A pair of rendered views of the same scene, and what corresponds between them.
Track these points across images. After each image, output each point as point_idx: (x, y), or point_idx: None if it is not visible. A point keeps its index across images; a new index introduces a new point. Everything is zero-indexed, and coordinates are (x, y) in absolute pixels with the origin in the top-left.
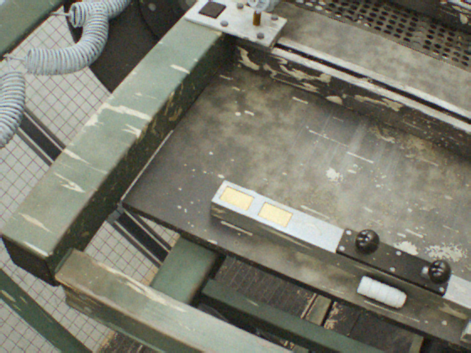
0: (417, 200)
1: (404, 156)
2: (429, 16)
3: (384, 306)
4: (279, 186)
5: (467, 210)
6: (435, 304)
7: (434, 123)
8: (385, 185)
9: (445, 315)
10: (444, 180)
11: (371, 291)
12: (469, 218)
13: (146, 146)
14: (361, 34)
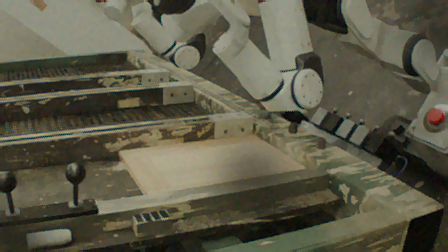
0: (43, 193)
1: (20, 179)
2: (2, 121)
3: (58, 248)
4: None
5: (85, 182)
6: (98, 227)
7: (29, 147)
8: (14, 196)
9: (112, 232)
10: (57, 177)
11: (38, 238)
12: (90, 185)
13: None
14: None
